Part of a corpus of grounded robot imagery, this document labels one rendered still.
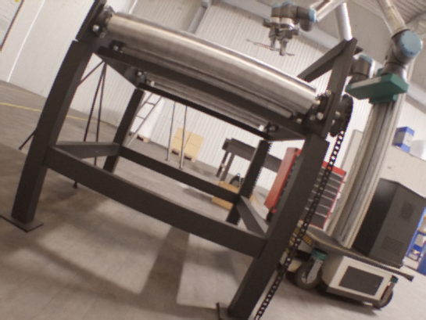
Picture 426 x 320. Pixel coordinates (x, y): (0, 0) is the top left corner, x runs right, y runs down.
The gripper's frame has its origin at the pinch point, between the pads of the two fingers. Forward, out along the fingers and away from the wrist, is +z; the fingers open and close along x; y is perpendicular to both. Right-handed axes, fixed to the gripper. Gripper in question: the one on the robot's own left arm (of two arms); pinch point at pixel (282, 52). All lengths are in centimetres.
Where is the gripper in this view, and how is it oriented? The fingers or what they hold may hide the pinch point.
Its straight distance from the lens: 203.3
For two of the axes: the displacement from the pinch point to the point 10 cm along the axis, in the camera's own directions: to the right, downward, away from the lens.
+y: -9.7, -1.6, -1.8
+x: 1.6, 1.4, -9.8
